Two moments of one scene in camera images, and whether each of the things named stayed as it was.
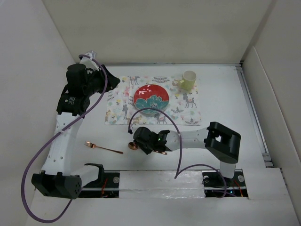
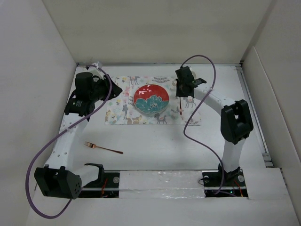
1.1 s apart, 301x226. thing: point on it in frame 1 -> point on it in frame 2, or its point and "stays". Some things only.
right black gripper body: x=148 y=148 -> x=180 y=92
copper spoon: x=133 y=146 -> x=180 y=109
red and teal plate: x=151 y=96 stays
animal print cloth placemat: x=183 y=107 stays
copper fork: x=91 y=145 stays
